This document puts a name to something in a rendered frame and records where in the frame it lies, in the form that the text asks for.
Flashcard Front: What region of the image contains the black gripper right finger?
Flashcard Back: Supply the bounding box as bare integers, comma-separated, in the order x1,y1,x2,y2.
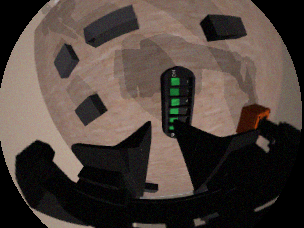
173,119,260,191

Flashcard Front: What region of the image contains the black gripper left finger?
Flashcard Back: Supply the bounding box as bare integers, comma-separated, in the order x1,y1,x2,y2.
71,121,152,197

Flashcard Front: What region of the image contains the dark grey controller unit with label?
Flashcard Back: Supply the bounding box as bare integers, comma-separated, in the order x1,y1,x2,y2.
160,66,196,139

